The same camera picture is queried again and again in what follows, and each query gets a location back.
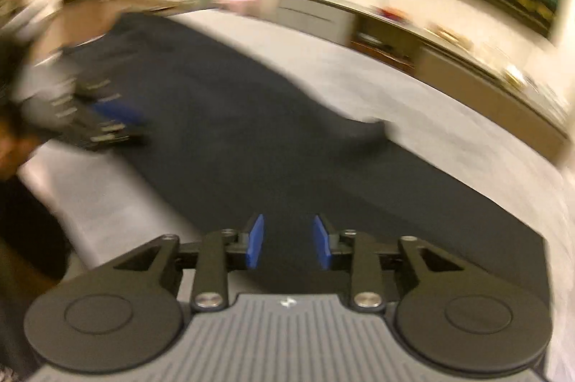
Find person's left hand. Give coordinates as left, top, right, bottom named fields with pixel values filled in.
left=0, top=126, right=39, bottom=180

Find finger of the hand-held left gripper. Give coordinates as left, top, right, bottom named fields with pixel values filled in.
left=63, top=119, right=150, bottom=151
left=72, top=79, right=147, bottom=126

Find grey low tv cabinet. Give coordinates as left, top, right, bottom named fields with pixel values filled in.
left=265, top=0, right=569, bottom=162

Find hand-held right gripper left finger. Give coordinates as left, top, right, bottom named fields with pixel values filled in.
left=112, top=212, right=266, bottom=313

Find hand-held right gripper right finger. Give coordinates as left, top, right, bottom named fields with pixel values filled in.
left=313, top=213, right=465, bottom=313

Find person's dark clothing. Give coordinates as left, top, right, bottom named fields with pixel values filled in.
left=0, top=175, right=75, bottom=369

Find black pants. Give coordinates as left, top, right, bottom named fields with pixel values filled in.
left=58, top=11, right=551, bottom=306

